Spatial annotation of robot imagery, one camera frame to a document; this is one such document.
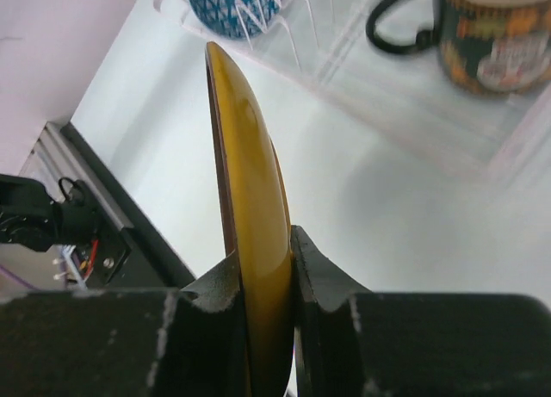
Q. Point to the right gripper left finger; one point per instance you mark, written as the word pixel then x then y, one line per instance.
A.
pixel 127 342

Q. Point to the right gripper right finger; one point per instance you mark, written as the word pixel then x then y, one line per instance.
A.
pixel 350 341

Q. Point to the yellow black saucer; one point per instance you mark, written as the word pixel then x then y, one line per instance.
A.
pixel 255 221

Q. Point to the clear wire dish rack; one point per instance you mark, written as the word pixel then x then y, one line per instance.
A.
pixel 321 46

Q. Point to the blue patterned bowl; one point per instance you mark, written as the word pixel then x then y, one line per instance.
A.
pixel 236 19

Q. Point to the red black mug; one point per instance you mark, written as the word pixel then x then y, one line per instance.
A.
pixel 487 47

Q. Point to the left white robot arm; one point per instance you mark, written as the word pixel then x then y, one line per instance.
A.
pixel 32 218

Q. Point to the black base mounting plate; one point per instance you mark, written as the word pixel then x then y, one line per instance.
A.
pixel 146 260

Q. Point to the aluminium front rail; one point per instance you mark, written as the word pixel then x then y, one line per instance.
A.
pixel 76 179

